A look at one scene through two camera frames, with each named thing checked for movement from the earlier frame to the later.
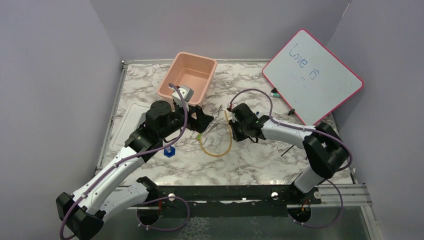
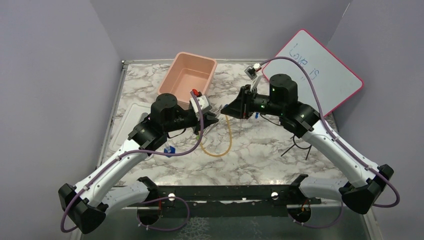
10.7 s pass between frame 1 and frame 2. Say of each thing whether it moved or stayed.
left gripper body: stayed
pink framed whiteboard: stayed
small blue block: stayed
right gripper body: moved
